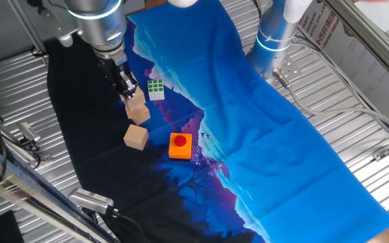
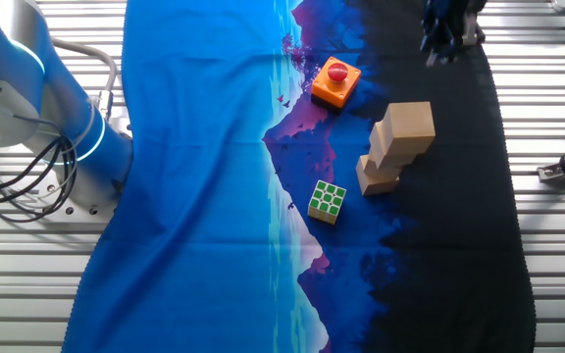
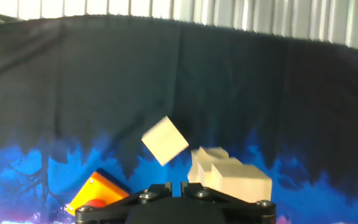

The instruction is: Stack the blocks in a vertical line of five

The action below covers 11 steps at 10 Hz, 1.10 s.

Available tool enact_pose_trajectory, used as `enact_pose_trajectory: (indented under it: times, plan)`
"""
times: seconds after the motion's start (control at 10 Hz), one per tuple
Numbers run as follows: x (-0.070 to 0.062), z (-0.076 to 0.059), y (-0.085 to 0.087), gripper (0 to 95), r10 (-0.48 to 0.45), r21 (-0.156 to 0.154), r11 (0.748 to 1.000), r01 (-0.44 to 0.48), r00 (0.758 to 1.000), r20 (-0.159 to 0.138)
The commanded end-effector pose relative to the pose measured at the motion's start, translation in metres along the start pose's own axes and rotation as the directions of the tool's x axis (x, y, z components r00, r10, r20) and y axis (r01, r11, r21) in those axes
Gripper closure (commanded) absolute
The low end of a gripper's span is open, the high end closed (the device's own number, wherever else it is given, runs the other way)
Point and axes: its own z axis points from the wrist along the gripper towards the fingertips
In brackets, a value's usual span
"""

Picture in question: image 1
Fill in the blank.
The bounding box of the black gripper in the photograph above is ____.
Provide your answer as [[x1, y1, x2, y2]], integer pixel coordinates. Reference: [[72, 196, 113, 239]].
[[96, 53, 140, 101]]

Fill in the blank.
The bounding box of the Rubik's cube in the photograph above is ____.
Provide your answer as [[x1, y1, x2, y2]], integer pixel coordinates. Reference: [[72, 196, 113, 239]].
[[147, 78, 165, 102]]

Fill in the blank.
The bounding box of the orange square base block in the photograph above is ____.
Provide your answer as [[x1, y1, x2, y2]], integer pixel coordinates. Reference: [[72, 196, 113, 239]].
[[167, 132, 194, 161]]

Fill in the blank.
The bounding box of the grey metal pole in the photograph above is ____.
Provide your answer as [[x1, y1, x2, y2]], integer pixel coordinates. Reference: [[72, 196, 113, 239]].
[[7, 0, 49, 57]]

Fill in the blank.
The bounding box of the blue mountain print cloth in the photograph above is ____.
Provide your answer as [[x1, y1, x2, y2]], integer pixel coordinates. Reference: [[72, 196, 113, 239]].
[[45, 0, 389, 243]]

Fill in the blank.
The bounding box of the black flat device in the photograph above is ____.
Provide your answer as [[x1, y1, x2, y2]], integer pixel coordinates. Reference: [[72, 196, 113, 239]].
[[0, 209, 25, 243]]

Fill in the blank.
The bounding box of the white printed panel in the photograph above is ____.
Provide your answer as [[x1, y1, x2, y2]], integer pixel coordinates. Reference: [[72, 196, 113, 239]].
[[297, 6, 389, 133]]

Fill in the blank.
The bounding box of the silver depth camera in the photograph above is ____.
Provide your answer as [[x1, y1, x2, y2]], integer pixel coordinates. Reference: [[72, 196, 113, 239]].
[[68, 188, 115, 215], [16, 121, 43, 144]]

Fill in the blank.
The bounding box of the silver camera mount bracket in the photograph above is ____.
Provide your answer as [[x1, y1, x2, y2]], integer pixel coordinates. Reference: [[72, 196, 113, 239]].
[[25, 140, 53, 163]]

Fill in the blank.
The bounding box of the aluminium frame beam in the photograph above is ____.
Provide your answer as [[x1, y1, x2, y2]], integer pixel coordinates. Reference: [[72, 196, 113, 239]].
[[0, 136, 121, 243], [322, 0, 389, 90]]

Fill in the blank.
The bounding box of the grey hose with metal connector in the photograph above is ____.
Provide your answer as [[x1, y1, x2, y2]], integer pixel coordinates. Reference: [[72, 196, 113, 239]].
[[271, 68, 389, 136]]

